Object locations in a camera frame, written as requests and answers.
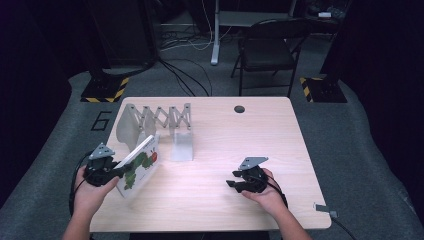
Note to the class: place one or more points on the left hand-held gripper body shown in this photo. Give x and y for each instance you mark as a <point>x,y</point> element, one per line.
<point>100,170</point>

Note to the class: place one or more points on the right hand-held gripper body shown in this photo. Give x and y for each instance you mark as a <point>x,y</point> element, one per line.
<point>255,178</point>

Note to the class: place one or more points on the white caterpillar picture book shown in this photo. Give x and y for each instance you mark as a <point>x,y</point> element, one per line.
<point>141,166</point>

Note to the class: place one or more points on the expandable metal book rack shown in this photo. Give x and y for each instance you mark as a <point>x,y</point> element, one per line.
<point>173,130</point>

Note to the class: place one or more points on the person's right hand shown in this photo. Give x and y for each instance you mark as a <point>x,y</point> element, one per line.
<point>268,196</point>

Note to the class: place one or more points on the person's left hand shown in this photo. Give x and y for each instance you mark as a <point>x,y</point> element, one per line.
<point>90,196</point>

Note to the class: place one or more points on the black table grommet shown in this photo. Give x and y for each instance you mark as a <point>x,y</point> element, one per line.
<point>239,109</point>

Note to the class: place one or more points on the grey table edge clamp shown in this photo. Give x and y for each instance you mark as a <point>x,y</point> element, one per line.
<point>325,210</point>

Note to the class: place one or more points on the black striped stand base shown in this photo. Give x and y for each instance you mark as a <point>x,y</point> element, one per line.
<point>105,89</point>
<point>323,90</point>

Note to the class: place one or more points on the black folding chair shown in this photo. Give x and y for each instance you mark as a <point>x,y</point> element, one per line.
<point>266,53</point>

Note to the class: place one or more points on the black cabinet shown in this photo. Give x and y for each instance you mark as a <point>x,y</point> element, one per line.
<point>123,30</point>

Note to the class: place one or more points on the small white device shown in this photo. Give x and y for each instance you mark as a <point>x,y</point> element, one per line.
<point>324,15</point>

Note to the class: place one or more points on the white desk frame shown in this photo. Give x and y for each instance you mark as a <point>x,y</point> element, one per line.
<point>215,40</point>

